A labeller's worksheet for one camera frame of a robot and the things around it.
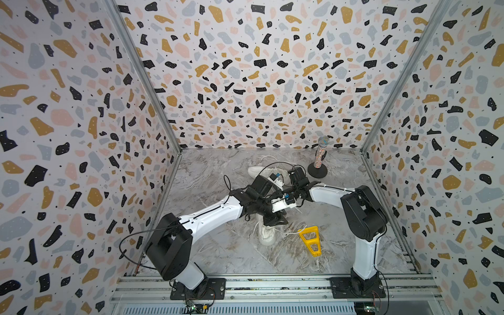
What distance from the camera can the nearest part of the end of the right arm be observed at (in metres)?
0.75

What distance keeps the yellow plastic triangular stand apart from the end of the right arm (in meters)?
0.21

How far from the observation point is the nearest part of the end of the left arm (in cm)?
65

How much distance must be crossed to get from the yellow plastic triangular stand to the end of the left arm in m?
0.17

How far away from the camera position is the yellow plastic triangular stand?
33.2 inches
